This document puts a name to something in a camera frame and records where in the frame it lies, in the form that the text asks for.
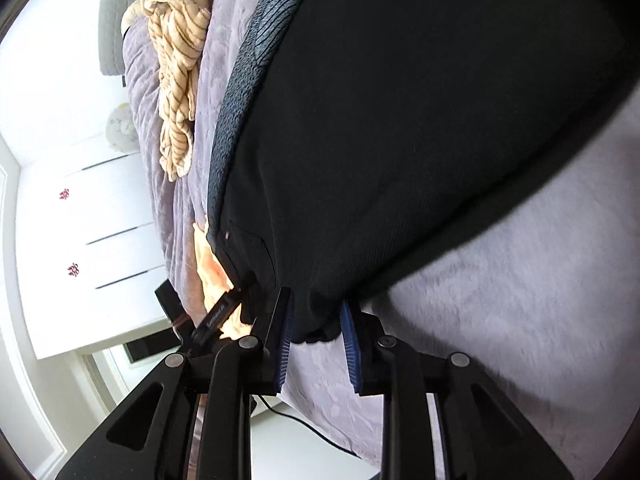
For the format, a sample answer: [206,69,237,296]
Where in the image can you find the round white ornament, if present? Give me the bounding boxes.
[105,102,136,153]

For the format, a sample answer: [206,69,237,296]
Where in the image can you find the lilac embossed plush blanket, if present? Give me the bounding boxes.
[122,0,640,466]

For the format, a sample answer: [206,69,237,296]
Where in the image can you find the black pants with patterned waistband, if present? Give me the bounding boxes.
[205,0,640,346]

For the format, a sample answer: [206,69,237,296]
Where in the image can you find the black cable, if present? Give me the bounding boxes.
[252,392,361,458]

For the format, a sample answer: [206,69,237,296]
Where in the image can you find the peach garment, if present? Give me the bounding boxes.
[192,220,256,341]

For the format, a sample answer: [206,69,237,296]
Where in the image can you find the beige striped garment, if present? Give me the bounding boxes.
[121,0,216,183]

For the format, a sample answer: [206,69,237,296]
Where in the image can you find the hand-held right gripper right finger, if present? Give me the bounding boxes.
[340,300,576,480]

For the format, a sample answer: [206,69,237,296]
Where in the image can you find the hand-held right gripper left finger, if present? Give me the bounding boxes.
[55,287,296,480]

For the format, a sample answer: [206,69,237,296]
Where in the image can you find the grey padded headboard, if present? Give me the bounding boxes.
[97,0,166,78]

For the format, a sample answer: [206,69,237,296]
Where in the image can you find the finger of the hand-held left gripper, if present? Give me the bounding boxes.
[231,272,255,300]

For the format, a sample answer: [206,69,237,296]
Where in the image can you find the white wardrobe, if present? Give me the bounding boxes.
[15,75,173,361]

